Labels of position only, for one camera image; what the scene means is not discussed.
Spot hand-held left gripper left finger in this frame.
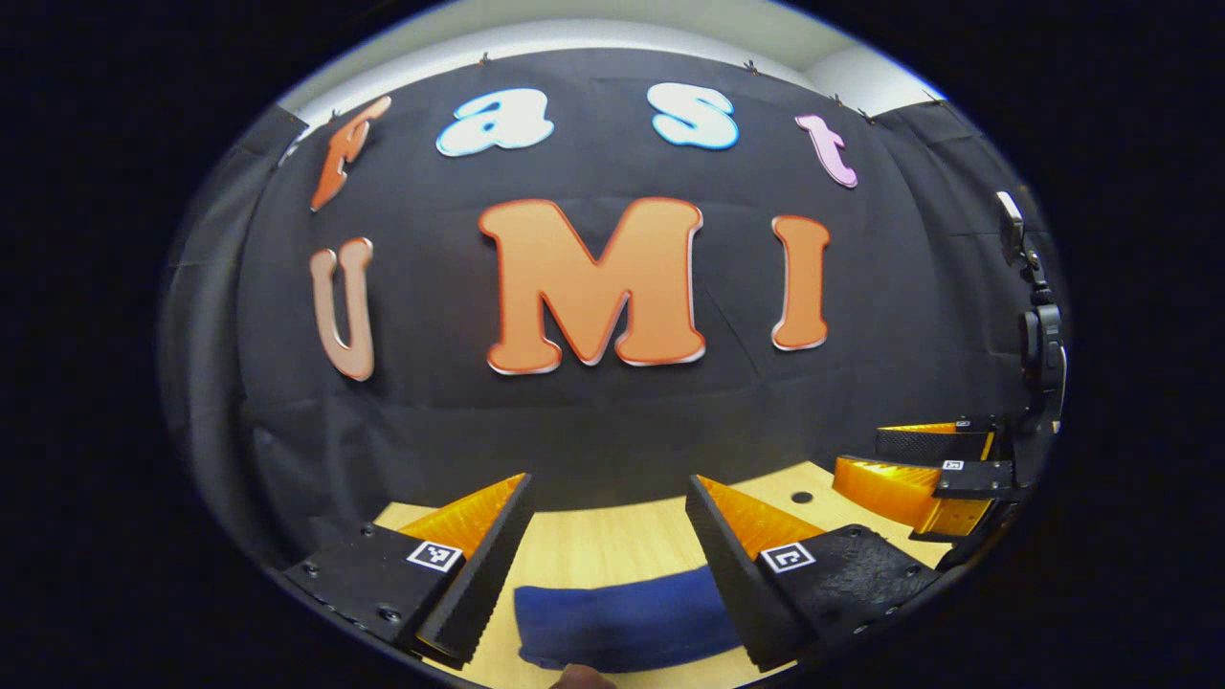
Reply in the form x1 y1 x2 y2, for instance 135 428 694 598
282 472 535 671

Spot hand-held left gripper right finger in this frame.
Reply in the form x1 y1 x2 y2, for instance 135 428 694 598
684 474 944 673

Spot blue jeans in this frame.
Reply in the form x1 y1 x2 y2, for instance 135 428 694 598
514 565 757 674

